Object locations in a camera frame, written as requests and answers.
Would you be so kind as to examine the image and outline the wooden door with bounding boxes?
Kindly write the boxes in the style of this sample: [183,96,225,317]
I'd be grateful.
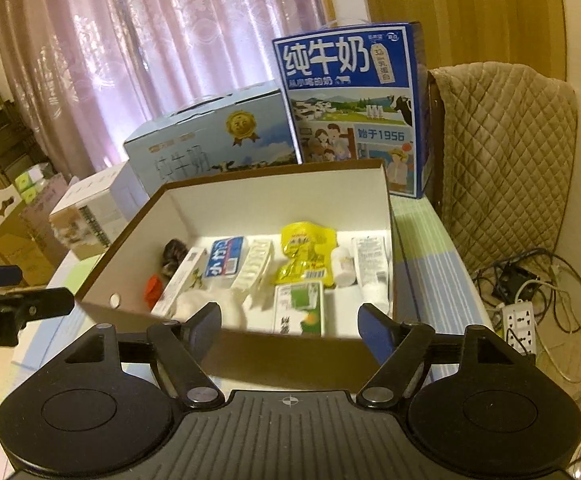
[361,0,561,81]

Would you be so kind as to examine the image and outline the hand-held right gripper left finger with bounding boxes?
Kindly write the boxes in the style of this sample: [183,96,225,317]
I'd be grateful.
[63,301,226,411]

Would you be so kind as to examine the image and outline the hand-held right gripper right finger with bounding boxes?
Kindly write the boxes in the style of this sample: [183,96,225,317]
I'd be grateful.
[355,302,519,408]

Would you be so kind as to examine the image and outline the blue white toothpaste tube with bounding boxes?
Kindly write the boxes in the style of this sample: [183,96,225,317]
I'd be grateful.
[351,236,390,311]

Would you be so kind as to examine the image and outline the white power strip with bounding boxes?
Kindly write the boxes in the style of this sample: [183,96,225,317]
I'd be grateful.
[501,300,539,356]

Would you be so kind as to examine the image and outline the light blue milk carton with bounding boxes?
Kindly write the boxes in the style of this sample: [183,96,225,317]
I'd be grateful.
[123,80,301,201]

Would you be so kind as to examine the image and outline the white hair claw clip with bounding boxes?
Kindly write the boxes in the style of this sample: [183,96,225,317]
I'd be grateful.
[230,239,275,311]

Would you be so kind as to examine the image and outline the yellow snack packet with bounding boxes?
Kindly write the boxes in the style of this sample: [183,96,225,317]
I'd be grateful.
[275,221,338,288]

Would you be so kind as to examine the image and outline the white printed box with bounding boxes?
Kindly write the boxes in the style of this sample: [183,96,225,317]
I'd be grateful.
[49,162,146,261]

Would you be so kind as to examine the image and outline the tangled cables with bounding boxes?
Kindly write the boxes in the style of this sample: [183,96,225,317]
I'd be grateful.
[473,250,581,381]

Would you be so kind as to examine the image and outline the white medicine box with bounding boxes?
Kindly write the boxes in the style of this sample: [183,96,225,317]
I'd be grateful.
[150,247,208,318]

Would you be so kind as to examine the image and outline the pink curtain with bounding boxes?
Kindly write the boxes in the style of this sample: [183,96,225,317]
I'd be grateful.
[0,0,331,181]

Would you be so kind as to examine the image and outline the stack of green tissue packs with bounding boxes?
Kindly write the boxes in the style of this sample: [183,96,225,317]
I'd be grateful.
[14,162,51,206]

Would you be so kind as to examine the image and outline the chair with quilted cover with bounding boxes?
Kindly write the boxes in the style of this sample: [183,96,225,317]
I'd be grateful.
[427,62,579,273]

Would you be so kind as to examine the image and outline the red snack packet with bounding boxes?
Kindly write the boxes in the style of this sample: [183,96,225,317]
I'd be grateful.
[144,274,166,306]

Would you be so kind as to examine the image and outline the black scrunchie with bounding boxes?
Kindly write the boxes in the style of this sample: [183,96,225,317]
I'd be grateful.
[160,240,188,278]

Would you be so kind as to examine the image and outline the cardboard boxes on floor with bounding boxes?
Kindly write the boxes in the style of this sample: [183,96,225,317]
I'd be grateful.
[20,172,71,261]

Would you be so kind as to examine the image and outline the blue white soap box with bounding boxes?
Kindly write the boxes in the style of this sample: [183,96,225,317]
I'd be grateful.
[201,236,248,278]

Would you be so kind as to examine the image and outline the brown cardboard box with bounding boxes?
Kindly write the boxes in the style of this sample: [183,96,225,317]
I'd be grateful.
[74,159,411,393]

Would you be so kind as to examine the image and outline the small white bottle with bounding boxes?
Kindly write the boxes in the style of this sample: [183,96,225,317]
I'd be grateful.
[331,245,355,287]

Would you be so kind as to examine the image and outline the dark blue milk carton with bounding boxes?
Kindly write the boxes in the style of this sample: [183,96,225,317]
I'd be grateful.
[272,21,434,200]

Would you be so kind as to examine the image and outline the green carton box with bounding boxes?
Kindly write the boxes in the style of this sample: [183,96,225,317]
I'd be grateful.
[272,281,327,337]

